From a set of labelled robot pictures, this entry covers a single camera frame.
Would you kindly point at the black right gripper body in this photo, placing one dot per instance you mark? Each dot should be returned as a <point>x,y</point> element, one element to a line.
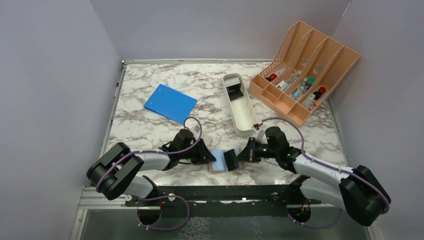
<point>263,150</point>

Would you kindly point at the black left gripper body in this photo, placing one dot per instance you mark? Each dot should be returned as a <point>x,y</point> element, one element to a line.
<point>190,153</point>

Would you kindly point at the black credit card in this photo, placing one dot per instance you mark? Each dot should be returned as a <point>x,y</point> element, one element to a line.
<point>230,160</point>

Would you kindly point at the tan leather card holder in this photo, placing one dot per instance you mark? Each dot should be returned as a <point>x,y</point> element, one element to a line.
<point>220,166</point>

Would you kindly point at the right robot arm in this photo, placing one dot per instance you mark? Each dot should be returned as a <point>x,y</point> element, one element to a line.
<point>354,190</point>

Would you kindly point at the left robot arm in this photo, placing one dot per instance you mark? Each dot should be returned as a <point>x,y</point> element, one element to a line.
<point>116,172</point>

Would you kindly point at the white oblong plastic tray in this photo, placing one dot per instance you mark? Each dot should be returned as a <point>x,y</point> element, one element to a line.
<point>241,110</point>

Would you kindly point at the blue folder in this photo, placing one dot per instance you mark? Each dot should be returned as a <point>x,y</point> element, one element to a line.
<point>170,103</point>

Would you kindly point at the orange desk organizer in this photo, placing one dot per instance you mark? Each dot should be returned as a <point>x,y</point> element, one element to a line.
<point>305,52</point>

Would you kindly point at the red cap bottle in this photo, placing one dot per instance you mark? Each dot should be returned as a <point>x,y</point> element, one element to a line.
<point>319,93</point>

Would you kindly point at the green cap bottle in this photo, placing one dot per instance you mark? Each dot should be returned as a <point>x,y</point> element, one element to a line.
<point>308,81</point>

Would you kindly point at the black mounting rail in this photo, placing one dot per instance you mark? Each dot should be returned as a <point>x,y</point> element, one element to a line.
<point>263,199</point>

